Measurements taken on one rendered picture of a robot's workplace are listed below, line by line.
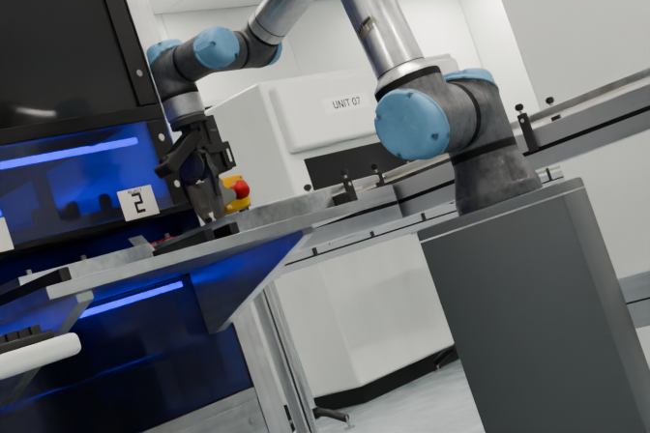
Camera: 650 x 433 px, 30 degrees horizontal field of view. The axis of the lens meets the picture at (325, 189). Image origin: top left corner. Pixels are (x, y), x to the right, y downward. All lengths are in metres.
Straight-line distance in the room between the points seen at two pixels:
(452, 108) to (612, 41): 1.50
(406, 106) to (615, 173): 1.60
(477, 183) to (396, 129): 0.18
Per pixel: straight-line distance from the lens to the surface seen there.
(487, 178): 2.03
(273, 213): 2.10
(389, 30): 1.97
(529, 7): 3.54
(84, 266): 1.98
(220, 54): 2.23
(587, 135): 2.77
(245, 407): 2.46
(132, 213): 2.39
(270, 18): 2.30
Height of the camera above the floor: 0.77
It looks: 4 degrees up
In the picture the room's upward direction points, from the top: 19 degrees counter-clockwise
